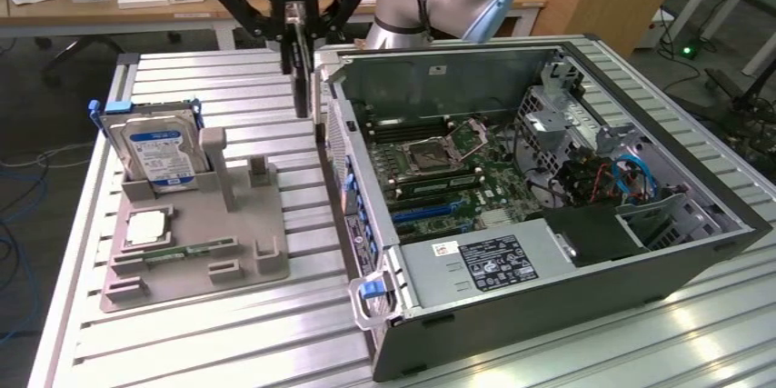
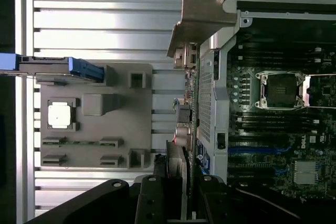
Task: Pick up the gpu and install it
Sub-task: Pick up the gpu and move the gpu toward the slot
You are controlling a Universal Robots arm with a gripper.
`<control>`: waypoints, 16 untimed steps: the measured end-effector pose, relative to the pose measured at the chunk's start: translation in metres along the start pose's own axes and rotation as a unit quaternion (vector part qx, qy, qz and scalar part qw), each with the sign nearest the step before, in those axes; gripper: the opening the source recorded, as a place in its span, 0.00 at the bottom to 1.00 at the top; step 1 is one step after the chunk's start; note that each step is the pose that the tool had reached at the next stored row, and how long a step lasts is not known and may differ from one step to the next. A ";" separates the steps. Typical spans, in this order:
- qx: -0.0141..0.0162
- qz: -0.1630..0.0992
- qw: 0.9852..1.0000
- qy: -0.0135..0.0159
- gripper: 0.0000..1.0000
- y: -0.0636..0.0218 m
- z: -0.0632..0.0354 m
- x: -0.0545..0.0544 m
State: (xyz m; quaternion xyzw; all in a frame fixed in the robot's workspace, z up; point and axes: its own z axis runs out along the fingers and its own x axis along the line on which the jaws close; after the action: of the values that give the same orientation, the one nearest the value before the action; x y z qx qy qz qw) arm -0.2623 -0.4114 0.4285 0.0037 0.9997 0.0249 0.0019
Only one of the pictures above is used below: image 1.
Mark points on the RAM stick with black chips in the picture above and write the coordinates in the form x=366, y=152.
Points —
x=443, y=183

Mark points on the grey power supply unit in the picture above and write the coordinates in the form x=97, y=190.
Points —
x=437, y=279

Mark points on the CPU socket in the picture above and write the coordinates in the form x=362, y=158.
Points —
x=430, y=156

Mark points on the open socket cover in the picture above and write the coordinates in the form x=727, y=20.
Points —
x=470, y=138

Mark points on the black long expansion slot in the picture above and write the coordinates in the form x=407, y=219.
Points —
x=425, y=200

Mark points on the graphics card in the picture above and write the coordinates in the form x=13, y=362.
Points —
x=301, y=88

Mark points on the green RAM stick bare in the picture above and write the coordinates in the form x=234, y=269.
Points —
x=191, y=252

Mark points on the black stand base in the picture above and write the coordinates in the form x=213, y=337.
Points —
x=725, y=83

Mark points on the black office chair base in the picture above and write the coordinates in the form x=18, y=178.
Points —
x=79, y=49

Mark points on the black plastic shroud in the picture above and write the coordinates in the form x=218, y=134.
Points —
x=594, y=233

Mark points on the silver CPU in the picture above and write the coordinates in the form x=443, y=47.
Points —
x=147, y=229

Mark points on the wooden desk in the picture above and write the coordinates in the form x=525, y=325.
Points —
x=61, y=15

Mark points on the tall metal disk bay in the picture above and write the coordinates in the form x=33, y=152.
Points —
x=546, y=133

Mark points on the hard disk with blue caddy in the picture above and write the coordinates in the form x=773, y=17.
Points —
x=155, y=152

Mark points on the white desk frame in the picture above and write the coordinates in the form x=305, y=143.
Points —
x=709, y=29

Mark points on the power strip with green light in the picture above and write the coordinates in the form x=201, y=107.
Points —
x=689, y=50

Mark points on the grey parts rack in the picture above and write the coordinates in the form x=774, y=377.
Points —
x=201, y=279

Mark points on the low metal disk bay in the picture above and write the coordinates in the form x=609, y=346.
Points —
x=667, y=224

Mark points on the blue case release latch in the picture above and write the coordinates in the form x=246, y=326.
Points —
x=371, y=291

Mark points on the open black PC case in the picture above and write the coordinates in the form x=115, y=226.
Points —
x=546, y=315

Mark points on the green motherboard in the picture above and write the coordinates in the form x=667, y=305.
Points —
x=486, y=206

